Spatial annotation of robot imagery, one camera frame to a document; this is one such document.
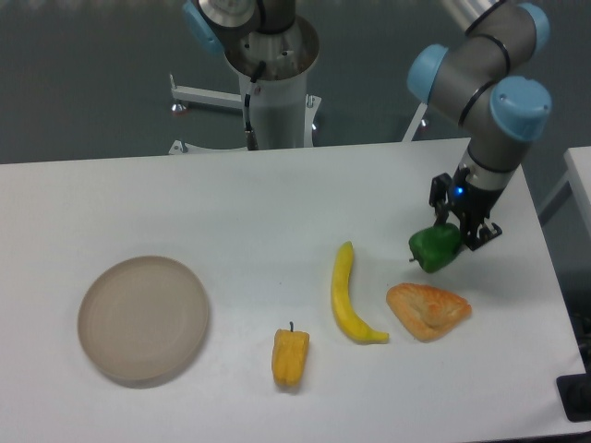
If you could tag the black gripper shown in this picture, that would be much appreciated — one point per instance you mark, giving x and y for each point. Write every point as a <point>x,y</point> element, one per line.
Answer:
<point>469,195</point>

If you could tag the green bell pepper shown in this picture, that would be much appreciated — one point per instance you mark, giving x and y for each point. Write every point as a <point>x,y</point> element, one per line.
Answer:
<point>435,247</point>

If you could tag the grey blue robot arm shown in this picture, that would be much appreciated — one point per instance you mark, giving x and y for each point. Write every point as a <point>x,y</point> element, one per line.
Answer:
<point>473,85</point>

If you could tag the yellow bell pepper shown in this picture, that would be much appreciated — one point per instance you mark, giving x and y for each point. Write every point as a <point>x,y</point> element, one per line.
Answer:
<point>289,356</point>

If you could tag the orange triangular pastry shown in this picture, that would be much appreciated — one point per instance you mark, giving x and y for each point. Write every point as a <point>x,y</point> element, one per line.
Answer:
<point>428,313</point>

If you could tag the white side table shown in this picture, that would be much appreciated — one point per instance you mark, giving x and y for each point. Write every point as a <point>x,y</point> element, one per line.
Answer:
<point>578,161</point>

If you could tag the yellow banana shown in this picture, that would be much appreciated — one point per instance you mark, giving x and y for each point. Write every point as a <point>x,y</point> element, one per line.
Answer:
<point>346,318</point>

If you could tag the black device at table edge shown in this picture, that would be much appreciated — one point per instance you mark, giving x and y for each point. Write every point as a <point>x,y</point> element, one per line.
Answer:
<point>575,396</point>

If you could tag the beige round plate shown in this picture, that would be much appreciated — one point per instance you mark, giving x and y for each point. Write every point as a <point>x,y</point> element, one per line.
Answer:
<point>143,319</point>

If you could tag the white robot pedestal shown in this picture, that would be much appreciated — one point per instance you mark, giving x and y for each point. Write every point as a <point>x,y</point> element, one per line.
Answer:
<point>272,71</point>

